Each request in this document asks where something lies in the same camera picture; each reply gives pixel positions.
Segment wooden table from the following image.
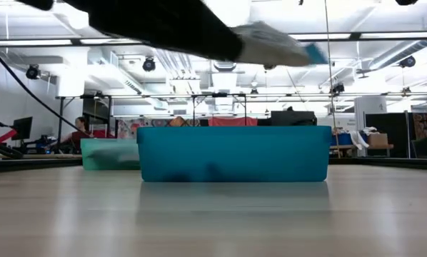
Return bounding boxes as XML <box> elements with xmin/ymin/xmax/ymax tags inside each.
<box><xmin>329</xmin><ymin>143</ymin><xmax>396</xmax><ymax>158</ymax></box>

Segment brown patterned tapestry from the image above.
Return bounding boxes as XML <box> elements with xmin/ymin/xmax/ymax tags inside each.
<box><xmin>412</xmin><ymin>111</ymin><xmax>427</xmax><ymax>159</ymax></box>

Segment black monitor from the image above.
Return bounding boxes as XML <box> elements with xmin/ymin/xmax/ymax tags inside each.
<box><xmin>11</xmin><ymin>116</ymin><xmax>34</xmax><ymax>141</ymax></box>

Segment blue plastic bin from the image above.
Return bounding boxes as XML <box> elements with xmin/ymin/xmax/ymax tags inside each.
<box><xmin>136</xmin><ymin>125</ymin><xmax>333</xmax><ymax>183</ymax></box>

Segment white cloth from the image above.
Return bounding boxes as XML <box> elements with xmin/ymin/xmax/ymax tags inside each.
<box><xmin>348</xmin><ymin>126</ymin><xmax>378</xmax><ymax>150</ymax></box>

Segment thin vertical cord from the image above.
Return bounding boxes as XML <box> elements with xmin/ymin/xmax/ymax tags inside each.
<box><xmin>323</xmin><ymin>0</ymin><xmax>340</xmax><ymax>158</ymax></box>

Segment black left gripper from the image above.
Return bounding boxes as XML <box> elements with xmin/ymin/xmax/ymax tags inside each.
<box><xmin>65</xmin><ymin>0</ymin><xmax>245</xmax><ymax>62</ymax></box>

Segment cardboard box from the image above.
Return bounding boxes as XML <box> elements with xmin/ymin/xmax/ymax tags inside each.
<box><xmin>366</xmin><ymin>132</ymin><xmax>389</xmax><ymax>148</ymax></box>

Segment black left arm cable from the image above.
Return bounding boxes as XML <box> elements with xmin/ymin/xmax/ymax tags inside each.
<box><xmin>0</xmin><ymin>38</ymin><xmax>91</xmax><ymax>138</ymax></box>

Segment green translucent plastic bin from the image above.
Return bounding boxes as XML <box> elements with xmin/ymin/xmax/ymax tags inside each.
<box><xmin>80</xmin><ymin>138</ymin><xmax>142</xmax><ymax>171</ymax></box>

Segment black overhead light rail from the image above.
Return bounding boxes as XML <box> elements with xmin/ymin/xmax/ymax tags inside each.
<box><xmin>0</xmin><ymin>31</ymin><xmax>427</xmax><ymax>48</ymax></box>

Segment colourful patterned tapestry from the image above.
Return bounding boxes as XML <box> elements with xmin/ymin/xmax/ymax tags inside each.
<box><xmin>116</xmin><ymin>116</ymin><xmax>202</xmax><ymax>139</ymax></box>

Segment blue white Hershey's candy bar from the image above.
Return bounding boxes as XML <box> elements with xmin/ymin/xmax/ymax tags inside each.
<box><xmin>233</xmin><ymin>20</ymin><xmax>329</xmax><ymax>68</ymax></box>

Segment red cloth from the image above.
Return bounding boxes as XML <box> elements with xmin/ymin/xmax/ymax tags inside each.
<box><xmin>208</xmin><ymin>116</ymin><xmax>259</xmax><ymax>127</ymax></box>

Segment black partition panel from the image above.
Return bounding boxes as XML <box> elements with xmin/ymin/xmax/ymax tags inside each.
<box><xmin>364</xmin><ymin>112</ymin><xmax>410</xmax><ymax>158</ymax></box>

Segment red bar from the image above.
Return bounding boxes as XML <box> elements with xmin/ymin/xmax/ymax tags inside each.
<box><xmin>0</xmin><ymin>128</ymin><xmax>14</xmax><ymax>146</ymax></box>

